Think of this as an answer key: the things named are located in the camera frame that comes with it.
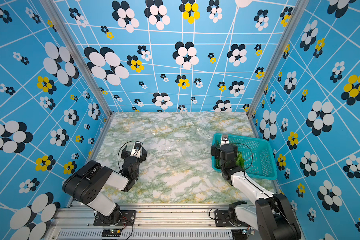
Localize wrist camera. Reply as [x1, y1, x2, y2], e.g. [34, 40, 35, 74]
[131, 142, 143, 158]
[220, 135, 230, 146]

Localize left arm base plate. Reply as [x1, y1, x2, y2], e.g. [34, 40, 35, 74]
[93, 210, 137, 227]

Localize teal plastic basket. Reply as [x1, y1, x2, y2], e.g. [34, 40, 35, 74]
[229, 135, 278, 180]

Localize aluminium front rail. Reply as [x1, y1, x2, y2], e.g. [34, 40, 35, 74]
[45, 203, 235, 240]

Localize right frame post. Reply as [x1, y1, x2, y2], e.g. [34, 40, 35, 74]
[248, 0, 309, 118]

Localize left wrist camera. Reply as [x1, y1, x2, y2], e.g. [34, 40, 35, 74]
[131, 142, 143, 158]

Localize left circuit board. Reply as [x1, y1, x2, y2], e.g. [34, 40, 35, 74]
[101, 229, 123, 238]

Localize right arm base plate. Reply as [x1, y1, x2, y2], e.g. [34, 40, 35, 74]
[210, 209, 250, 228]

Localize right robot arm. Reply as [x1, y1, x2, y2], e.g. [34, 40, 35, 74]
[211, 144, 302, 240]

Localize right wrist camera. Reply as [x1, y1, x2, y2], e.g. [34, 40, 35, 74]
[220, 135, 230, 146]

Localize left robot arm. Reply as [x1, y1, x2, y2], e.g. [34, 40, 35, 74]
[63, 142, 148, 226]

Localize frame post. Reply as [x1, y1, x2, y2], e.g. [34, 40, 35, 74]
[40, 1, 112, 118]
[248, 0, 309, 118]

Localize circuit board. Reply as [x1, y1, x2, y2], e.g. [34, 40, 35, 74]
[232, 230, 254, 240]
[101, 229, 123, 238]

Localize left frame post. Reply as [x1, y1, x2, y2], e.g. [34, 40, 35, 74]
[40, 1, 112, 118]

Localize green pepper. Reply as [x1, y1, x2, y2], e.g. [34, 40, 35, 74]
[236, 152, 246, 169]

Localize right circuit board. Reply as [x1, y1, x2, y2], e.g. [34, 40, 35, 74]
[232, 230, 254, 240]

